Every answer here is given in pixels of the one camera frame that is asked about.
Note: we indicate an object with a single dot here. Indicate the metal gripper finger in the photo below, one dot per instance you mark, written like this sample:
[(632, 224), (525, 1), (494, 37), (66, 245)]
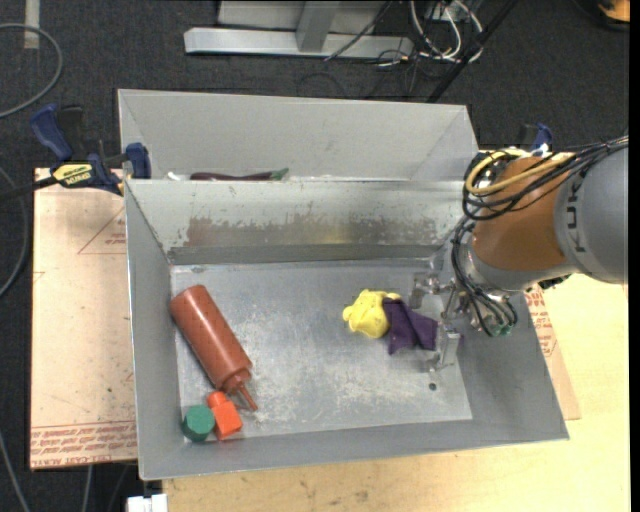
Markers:
[(446, 350), (431, 287)]

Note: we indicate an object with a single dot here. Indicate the purple cloth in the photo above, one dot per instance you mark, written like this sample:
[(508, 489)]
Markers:
[(407, 327)]

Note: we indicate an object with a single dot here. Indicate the yellow soft toy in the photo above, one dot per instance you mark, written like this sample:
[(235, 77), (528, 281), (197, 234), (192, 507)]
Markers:
[(368, 315)]

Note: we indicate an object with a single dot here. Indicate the grey metal bin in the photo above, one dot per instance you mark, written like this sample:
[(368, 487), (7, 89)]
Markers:
[(310, 320)]

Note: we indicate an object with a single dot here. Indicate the red-brown squeeze bottle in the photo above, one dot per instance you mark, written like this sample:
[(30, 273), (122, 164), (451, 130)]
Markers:
[(212, 335)]

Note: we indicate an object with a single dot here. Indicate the orange toy bottle block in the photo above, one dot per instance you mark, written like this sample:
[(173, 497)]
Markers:
[(226, 417)]

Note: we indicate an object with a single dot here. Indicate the green cylinder block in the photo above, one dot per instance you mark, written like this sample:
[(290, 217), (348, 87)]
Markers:
[(198, 423)]

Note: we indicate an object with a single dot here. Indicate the brown cardboard board red print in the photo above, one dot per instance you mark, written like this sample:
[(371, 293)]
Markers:
[(80, 320)]

